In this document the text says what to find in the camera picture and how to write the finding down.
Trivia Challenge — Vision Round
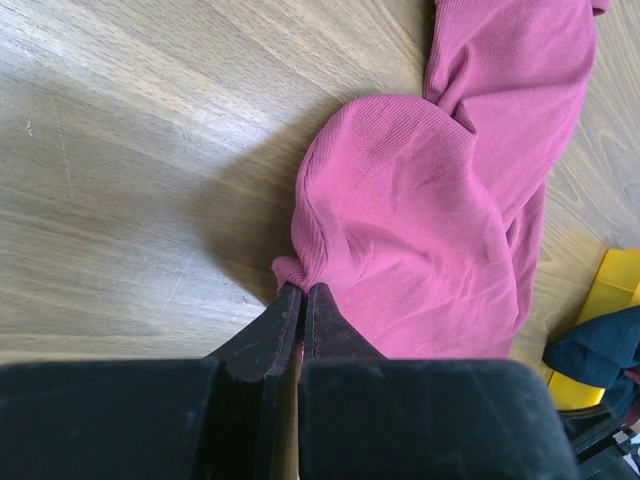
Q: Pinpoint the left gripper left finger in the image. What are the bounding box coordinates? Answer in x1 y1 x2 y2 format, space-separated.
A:
1 285 303 479

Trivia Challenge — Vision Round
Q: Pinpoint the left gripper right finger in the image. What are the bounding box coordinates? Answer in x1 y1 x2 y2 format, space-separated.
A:
298 284 578 479

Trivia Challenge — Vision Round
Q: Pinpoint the maroon tank top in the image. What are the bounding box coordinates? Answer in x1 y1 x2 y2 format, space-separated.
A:
273 1 608 358

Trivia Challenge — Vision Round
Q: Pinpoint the navy blue tank top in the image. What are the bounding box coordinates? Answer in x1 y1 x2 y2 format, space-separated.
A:
543 306 639 426

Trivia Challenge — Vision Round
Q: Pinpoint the yellow plastic tray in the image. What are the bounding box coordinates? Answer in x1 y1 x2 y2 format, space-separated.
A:
549 249 639 411

